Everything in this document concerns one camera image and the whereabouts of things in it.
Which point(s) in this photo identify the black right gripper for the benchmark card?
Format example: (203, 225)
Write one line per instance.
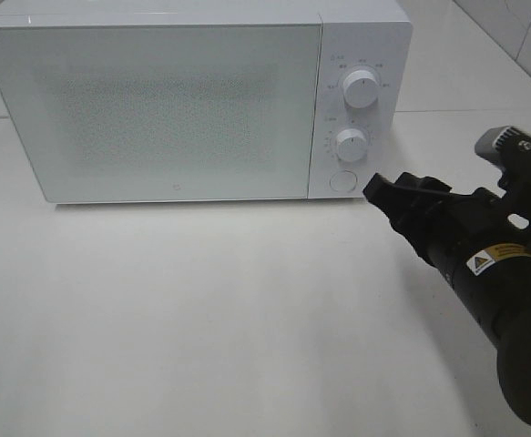
(463, 236)

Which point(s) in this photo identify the round white door button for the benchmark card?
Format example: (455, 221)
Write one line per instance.
(343, 181)

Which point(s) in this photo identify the white microwave door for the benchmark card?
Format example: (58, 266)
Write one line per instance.
(134, 114)

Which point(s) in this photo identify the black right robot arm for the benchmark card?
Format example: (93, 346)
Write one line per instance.
(505, 319)

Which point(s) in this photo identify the lower white microwave knob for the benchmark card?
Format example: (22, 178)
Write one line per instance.
(351, 145)

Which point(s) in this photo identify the white microwave knob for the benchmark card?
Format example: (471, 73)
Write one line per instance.
(360, 88)
(351, 145)

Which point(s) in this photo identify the upper white microwave knob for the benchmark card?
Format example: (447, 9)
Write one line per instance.
(360, 88)

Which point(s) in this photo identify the white microwave oven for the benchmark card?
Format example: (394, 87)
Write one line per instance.
(373, 34)

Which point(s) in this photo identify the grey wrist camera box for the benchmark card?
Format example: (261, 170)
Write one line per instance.
(509, 149)

